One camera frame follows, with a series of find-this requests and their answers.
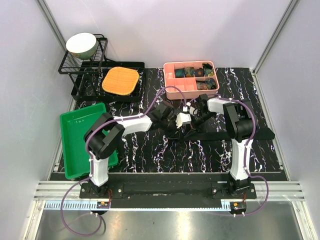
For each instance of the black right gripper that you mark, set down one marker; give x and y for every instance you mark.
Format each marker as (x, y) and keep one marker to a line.
(194, 125)

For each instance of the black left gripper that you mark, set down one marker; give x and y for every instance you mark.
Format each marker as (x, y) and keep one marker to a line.
(175, 128)

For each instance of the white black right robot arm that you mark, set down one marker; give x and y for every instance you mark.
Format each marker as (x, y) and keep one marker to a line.
(240, 124)

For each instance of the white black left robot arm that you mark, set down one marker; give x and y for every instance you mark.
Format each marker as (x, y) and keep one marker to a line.
(102, 139)

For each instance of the rolled colourful large tie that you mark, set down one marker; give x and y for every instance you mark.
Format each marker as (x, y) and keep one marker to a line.
(206, 84)

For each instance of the black marbled table mat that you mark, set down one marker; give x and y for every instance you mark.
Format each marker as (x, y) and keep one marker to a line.
(153, 152)

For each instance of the pink divided organizer box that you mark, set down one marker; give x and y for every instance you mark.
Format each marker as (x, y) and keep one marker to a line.
(186, 87)

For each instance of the rolled orange dark tie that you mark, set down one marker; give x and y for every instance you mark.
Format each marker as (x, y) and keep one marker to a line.
(199, 72)

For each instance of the rolled black green tie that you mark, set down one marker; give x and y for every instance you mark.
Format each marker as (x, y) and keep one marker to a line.
(208, 70)

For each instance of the rolled green patterned tie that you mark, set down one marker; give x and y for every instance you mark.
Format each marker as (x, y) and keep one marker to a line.
(189, 72)

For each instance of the rolled dark teal tie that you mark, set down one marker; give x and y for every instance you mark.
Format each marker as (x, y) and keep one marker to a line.
(179, 73)

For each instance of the orange woven square mat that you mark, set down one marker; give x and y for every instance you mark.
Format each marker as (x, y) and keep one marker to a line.
(120, 81)

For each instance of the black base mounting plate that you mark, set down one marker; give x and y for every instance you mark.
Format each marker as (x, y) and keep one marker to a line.
(212, 185)

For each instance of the green plastic tray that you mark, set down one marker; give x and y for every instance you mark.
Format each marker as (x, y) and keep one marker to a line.
(73, 126)

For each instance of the white green ceramic bowl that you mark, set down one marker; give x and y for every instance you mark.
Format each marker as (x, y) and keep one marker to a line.
(82, 46)

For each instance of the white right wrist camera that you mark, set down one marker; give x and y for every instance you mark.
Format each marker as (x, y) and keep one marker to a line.
(192, 110)

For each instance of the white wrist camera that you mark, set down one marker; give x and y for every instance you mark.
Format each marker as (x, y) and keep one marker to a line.
(192, 110)
(182, 119)

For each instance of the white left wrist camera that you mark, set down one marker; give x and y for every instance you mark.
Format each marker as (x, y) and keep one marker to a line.
(182, 119)

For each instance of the black wire dish rack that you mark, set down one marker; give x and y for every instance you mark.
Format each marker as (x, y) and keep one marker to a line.
(87, 75)

